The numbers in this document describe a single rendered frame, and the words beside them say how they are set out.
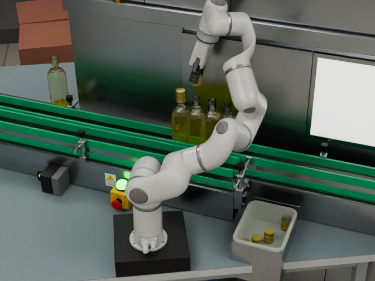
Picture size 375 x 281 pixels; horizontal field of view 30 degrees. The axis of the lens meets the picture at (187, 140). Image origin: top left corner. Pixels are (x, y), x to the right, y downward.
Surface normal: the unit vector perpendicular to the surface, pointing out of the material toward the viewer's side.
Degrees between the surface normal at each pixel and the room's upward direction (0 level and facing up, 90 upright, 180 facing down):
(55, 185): 90
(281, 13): 90
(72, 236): 0
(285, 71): 90
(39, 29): 0
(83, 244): 0
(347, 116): 90
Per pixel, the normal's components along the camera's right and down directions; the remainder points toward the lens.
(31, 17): -0.02, -0.82
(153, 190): -0.16, 0.50
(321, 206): -0.36, 0.54
